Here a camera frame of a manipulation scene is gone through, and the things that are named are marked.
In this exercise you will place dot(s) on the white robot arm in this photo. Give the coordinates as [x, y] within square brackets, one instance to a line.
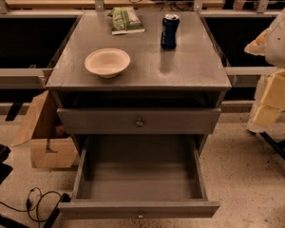
[270, 90]

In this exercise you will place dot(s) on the black stand leg right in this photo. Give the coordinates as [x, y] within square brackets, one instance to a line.
[279, 147]

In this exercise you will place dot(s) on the white paper bowl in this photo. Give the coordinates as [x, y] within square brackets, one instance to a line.
[107, 62]

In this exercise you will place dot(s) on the grey drawer cabinet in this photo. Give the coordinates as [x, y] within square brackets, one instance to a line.
[189, 76]

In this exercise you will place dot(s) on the blue soda can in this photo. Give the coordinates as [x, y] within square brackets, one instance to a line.
[170, 23]

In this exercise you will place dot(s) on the grey drawer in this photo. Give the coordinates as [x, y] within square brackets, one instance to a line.
[139, 121]
[139, 177]

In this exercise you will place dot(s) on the black stand leg left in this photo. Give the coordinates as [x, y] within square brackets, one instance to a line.
[55, 213]

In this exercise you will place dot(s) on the brown cardboard box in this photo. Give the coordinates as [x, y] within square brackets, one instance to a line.
[41, 129]

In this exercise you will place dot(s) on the black stand leg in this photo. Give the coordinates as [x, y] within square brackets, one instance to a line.
[55, 213]
[279, 147]

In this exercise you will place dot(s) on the green chip bag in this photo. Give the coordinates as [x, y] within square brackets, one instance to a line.
[125, 21]

